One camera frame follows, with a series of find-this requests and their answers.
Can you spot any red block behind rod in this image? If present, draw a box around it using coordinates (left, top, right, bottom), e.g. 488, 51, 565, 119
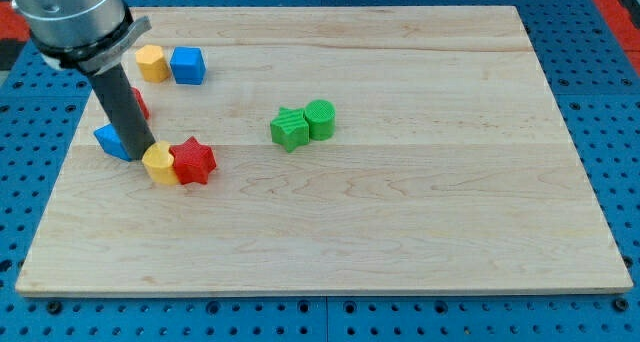
131, 87, 150, 120

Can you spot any blue cube block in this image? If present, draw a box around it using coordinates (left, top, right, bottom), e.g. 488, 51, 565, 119
170, 46, 206, 85

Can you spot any green star block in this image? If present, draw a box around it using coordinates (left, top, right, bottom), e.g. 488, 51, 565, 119
270, 107, 310, 152

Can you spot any yellow heart block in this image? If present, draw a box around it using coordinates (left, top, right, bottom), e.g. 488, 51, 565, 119
142, 140, 179, 185

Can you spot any yellow hexagon block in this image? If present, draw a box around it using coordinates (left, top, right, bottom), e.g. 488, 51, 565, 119
135, 44, 171, 83

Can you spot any green cylinder block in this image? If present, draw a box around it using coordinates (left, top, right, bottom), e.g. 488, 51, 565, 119
304, 99, 336, 141

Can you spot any light wooden board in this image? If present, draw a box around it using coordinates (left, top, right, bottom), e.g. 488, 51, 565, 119
15, 6, 633, 298

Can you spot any red star block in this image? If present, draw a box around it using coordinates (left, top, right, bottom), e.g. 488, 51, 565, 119
169, 136, 217, 185

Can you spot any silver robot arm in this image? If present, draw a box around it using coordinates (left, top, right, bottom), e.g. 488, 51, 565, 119
11, 0, 155, 160

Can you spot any blue block behind rod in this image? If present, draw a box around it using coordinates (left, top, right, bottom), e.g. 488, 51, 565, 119
93, 124, 131, 162

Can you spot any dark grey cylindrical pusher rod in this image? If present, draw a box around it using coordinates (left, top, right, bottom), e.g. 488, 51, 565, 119
88, 64, 156, 160

